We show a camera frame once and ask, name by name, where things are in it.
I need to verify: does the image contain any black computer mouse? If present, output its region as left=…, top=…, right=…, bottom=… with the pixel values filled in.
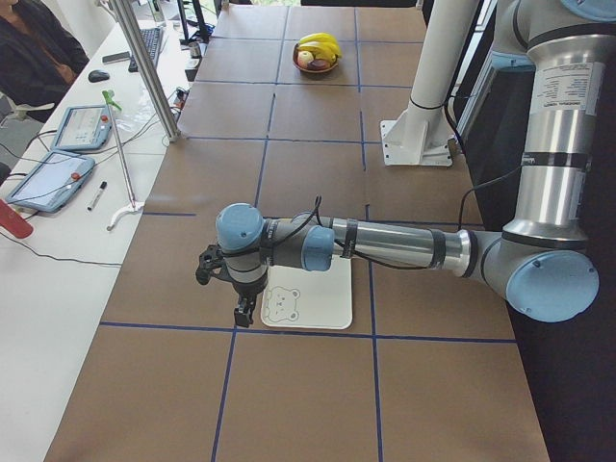
left=88, top=69, right=110, bottom=83

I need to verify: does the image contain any blue teach pendant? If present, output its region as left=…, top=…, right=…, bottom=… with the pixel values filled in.
left=51, top=105, right=111, bottom=151
left=6, top=149, right=95, bottom=213

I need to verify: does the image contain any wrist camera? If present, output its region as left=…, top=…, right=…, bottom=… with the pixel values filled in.
left=195, top=244, right=229, bottom=285

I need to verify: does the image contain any far blue teach pendant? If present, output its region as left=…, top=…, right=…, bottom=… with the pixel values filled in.
left=51, top=105, right=111, bottom=151

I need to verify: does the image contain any black marker pen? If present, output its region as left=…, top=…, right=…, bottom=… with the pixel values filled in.
left=87, top=181, right=108, bottom=212

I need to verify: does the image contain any red bottle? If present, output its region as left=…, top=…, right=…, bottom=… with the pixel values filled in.
left=0, top=199, right=34, bottom=239

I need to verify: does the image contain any reacher grabber stick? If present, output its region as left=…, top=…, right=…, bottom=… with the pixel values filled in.
left=102, top=90, right=144, bottom=231

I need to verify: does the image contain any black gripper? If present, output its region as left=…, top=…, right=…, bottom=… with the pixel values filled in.
left=232, top=277, right=266, bottom=328

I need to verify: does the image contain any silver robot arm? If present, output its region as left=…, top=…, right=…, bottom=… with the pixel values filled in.
left=197, top=1, right=615, bottom=327

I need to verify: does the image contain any white pedestal column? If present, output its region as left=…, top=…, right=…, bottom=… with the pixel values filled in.
left=380, top=0, right=480, bottom=167

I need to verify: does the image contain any black keyboard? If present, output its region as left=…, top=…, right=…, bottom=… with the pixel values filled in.
left=140, top=27, right=164, bottom=68

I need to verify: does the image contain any yellow banana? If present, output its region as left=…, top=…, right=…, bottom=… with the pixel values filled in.
left=297, top=32, right=338, bottom=44
left=316, top=41, right=341, bottom=64
left=297, top=41, right=319, bottom=59

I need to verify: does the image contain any pink apple near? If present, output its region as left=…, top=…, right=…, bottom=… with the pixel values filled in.
left=296, top=51, right=314, bottom=69

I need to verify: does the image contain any aluminium frame post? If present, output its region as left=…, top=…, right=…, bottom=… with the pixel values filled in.
left=111, top=0, right=180, bottom=142

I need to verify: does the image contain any seated person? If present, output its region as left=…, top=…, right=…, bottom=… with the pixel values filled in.
left=1, top=0, right=89, bottom=107

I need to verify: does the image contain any small metal cup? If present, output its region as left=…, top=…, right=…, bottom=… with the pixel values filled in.
left=188, top=41, right=201, bottom=59

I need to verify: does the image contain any brown wicker basket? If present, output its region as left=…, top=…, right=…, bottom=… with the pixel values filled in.
left=293, top=41, right=340, bottom=74

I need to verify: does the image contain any white bear tray plate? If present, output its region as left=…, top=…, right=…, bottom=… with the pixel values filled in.
left=261, top=257, right=352, bottom=330

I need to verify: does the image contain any near blue teach pendant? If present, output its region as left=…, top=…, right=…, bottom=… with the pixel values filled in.
left=6, top=149, right=95, bottom=213

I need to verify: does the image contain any dark purple fruit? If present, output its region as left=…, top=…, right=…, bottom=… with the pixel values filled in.
left=307, top=59, right=331, bottom=72

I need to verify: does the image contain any clear plastic bag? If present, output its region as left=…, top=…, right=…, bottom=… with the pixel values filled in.
left=114, top=84, right=156, bottom=132

